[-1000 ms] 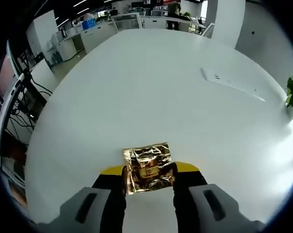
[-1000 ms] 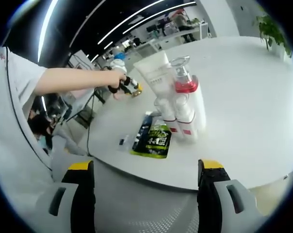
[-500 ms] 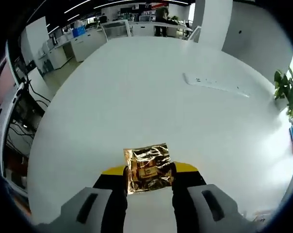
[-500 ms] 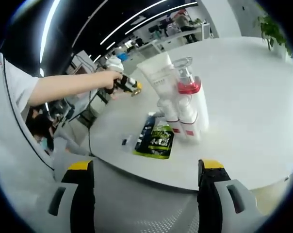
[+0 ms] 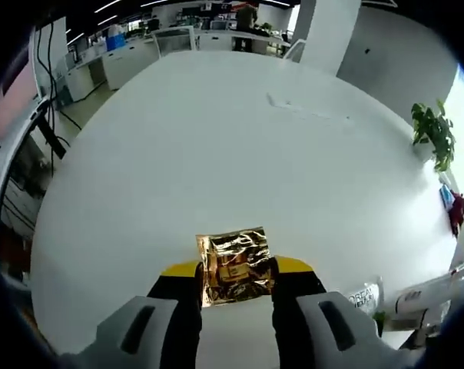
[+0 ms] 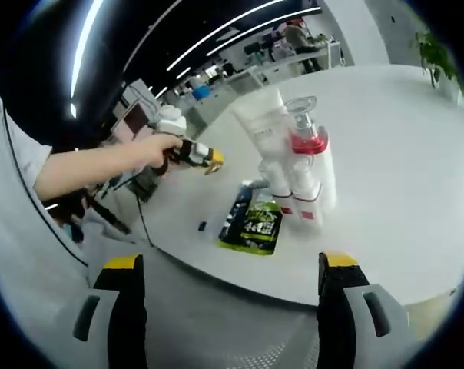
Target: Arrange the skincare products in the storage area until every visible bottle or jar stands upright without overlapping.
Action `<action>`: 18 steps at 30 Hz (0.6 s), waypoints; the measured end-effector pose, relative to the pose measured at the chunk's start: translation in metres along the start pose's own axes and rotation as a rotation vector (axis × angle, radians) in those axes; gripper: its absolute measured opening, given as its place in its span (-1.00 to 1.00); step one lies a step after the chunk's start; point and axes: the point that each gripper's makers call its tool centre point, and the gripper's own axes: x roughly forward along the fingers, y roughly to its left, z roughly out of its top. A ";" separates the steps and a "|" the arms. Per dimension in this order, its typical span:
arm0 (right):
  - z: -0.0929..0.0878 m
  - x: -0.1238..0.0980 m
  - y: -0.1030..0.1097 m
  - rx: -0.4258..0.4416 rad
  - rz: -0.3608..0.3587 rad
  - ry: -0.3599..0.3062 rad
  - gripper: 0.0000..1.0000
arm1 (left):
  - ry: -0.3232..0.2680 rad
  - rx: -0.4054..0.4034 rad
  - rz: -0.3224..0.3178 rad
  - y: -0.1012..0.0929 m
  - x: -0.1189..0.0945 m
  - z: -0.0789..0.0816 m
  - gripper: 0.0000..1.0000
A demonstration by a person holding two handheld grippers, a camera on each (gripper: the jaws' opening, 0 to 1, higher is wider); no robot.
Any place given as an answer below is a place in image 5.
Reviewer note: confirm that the gold foil sachet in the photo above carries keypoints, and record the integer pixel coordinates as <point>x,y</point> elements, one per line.
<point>236,265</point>

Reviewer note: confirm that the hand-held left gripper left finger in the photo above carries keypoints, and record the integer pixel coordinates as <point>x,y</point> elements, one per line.
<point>163,330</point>

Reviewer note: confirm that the small white bottle grey print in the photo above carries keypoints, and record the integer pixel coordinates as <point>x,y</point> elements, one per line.
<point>428,290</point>

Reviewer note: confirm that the blue and white packet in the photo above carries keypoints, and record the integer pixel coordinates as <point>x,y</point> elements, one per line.
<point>446,196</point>

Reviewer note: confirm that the blue storage bin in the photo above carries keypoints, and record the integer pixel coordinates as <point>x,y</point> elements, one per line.
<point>116,44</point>

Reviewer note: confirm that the pink screen monitor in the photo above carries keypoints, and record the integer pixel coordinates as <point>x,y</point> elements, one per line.
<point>18,92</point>

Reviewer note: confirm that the potted green plant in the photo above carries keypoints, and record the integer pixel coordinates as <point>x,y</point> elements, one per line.
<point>435,130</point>

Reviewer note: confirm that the red cloth item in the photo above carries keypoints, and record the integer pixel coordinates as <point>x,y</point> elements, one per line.
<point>459,213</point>

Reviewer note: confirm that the long white office desk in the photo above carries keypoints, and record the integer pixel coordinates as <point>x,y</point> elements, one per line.
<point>224,38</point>

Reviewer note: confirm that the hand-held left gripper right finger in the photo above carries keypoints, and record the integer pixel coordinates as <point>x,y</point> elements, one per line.
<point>320,326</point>

